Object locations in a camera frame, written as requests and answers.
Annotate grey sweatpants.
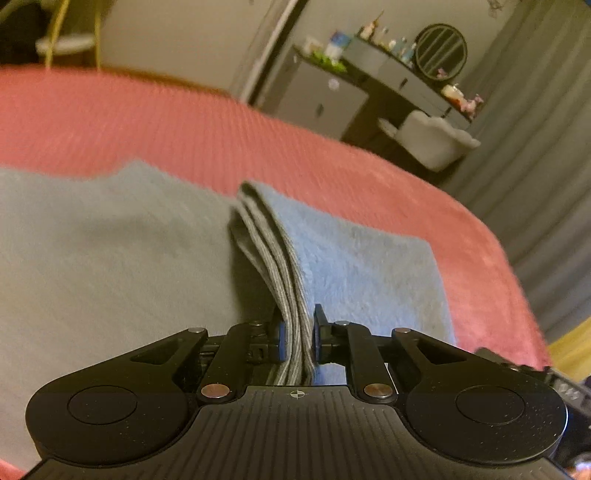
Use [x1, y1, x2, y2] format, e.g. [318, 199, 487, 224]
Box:
[1, 162, 455, 469]

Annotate white vanity stool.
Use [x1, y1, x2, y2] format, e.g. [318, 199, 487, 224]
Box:
[377, 110, 481, 172]

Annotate grey curtain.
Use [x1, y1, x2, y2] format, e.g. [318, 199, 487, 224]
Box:
[445, 1, 590, 341]

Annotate grey dresser vanity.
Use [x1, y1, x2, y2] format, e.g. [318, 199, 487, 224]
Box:
[259, 38, 472, 143]

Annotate round vanity mirror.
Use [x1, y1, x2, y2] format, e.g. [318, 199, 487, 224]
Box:
[414, 23, 468, 82]

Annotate white tower fan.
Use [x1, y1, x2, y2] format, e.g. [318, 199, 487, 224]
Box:
[228, 1, 308, 103]

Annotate pink ribbed bedspread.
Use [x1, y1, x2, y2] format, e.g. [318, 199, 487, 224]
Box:
[1, 67, 550, 367]

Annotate yellow-legged white side table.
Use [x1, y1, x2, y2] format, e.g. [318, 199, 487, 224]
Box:
[35, 0, 103, 71]

